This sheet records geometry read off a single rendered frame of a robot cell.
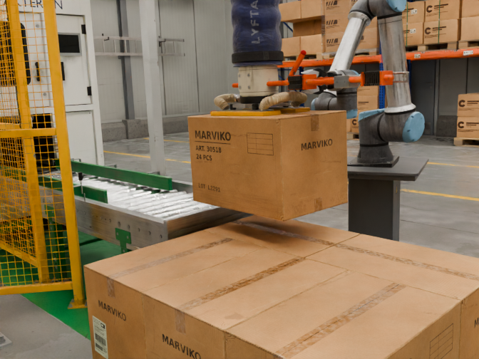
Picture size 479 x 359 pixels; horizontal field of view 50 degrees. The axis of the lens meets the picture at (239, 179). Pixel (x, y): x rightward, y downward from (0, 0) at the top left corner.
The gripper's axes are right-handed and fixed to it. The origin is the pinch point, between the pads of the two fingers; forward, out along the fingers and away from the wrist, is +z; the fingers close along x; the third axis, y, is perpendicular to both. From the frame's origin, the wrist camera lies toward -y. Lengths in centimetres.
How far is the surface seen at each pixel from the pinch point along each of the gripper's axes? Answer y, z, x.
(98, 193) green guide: 133, 24, -59
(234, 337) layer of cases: -38, 80, -66
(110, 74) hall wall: 935, -465, 31
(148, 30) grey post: 335, -159, 58
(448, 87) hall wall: 311, -835, -25
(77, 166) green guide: 247, -21, -59
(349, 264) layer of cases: -31, 16, -66
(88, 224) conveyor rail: 127, 35, -73
